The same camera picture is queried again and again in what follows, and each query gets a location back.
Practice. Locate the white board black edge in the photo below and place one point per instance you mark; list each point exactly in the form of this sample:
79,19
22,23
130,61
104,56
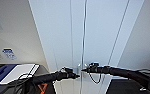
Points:
19,71

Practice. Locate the white wardrobe door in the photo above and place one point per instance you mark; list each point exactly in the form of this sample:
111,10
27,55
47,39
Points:
54,33
104,33

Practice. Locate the white wardrobe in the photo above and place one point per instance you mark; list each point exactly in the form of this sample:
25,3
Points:
135,20

